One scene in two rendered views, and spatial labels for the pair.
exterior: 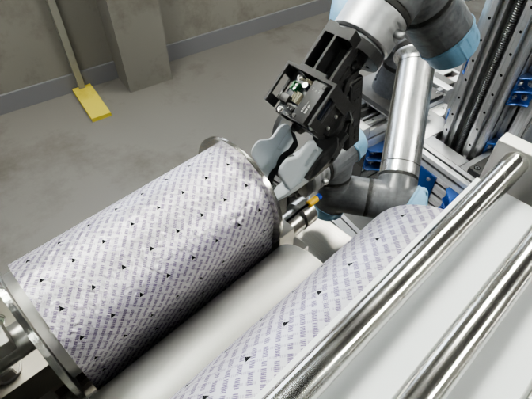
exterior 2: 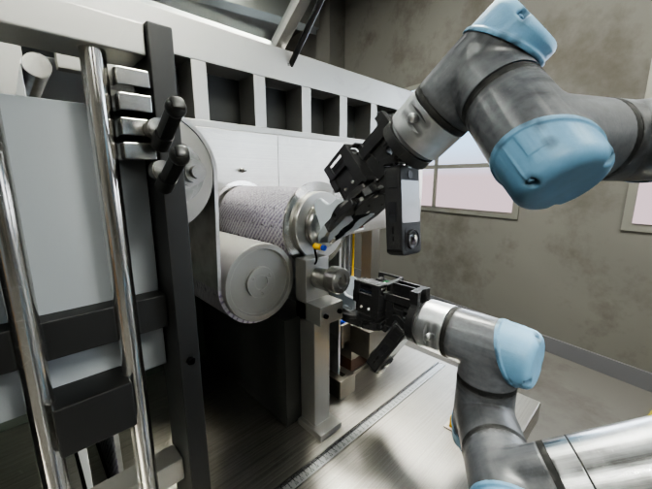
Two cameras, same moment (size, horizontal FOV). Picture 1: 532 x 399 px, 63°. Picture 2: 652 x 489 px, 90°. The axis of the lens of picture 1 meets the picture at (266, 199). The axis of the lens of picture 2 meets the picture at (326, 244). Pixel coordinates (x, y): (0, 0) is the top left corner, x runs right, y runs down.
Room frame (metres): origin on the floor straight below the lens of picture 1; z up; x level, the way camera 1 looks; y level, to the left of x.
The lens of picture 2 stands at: (0.37, -0.52, 1.33)
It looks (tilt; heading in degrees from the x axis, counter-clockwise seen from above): 12 degrees down; 90
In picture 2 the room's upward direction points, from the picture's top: straight up
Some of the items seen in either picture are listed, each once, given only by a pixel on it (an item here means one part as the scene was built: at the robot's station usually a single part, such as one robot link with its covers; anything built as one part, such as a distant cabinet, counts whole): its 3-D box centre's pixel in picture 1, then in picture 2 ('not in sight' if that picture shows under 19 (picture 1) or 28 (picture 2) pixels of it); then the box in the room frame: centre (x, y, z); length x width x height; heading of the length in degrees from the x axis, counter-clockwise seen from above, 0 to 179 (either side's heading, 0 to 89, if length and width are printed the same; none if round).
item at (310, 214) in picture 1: (302, 212); (337, 279); (0.39, -0.05, 1.18); 0.04 x 0.02 x 0.04; 44
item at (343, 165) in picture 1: (334, 153); (490, 347); (0.59, -0.12, 1.11); 0.11 x 0.08 x 0.09; 134
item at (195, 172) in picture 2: not in sight; (185, 172); (0.24, -0.20, 1.34); 0.06 x 0.03 x 0.03; 134
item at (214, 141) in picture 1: (237, 192); (317, 225); (0.36, 0.03, 1.25); 0.15 x 0.01 x 0.15; 44
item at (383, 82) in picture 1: (398, 74); not in sight; (1.24, -0.43, 0.87); 0.15 x 0.15 x 0.10
